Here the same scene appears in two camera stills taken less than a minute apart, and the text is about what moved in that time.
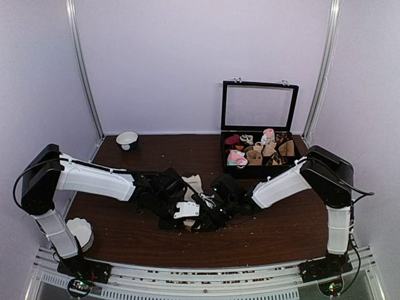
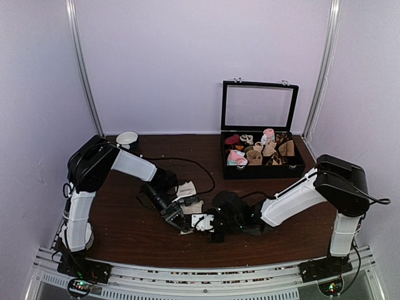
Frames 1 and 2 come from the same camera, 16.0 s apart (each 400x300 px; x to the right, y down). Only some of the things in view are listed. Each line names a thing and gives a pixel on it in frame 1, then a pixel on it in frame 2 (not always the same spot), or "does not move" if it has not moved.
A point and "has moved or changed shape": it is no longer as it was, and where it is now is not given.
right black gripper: x=210 y=225 → x=219 y=239
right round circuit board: x=332 y=287 does not move
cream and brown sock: x=195 y=183 has moved or changed shape
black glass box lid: x=257 y=106 does not move
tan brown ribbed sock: x=287 y=149 does not move
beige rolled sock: x=269 y=149 does not move
